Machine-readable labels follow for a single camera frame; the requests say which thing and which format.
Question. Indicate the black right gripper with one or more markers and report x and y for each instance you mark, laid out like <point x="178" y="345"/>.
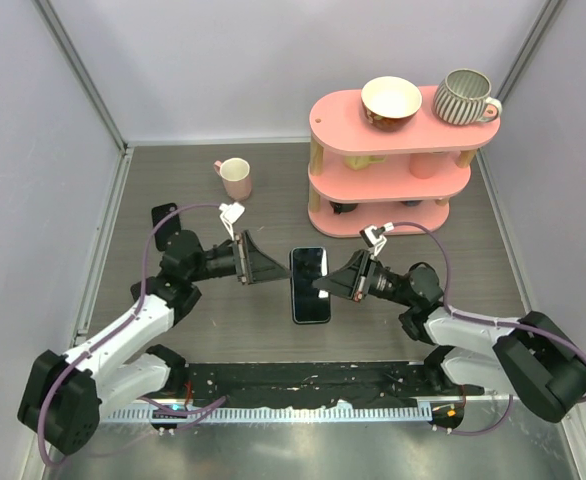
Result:
<point x="344" y="281"/>

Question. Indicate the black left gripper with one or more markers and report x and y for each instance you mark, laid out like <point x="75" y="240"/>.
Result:
<point x="251" y="265"/>

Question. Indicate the dark smartphone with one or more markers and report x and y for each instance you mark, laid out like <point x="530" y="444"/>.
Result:
<point x="309" y="300"/>

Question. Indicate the black phone under arm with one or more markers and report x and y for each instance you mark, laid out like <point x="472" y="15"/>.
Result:
<point x="136" y="288"/>

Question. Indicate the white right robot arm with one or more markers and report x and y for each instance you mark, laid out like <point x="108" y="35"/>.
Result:
<point x="530" y="357"/>

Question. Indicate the dark green mug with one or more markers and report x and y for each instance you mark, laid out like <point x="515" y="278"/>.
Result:
<point x="343" y="208"/>

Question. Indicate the pink faceted mug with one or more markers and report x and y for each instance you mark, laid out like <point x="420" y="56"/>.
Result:
<point x="235" y="175"/>

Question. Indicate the pink three-tier wooden shelf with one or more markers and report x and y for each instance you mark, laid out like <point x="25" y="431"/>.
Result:
<point x="385" y="191"/>

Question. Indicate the yellow mug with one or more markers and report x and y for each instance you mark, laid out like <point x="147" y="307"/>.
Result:
<point x="357" y="163"/>

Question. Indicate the pink cup on shelf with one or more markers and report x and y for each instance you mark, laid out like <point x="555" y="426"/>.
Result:
<point x="425" y="165"/>

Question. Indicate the white floral bowl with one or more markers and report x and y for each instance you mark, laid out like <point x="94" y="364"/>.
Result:
<point x="390" y="102"/>

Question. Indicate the grey striped mug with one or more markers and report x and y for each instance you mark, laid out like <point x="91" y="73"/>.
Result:
<point x="463" y="98"/>

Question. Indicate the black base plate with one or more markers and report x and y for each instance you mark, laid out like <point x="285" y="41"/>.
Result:
<point x="300" y="385"/>

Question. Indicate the white slotted cable duct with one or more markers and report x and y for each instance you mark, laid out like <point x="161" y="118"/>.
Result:
<point x="342" y="412"/>

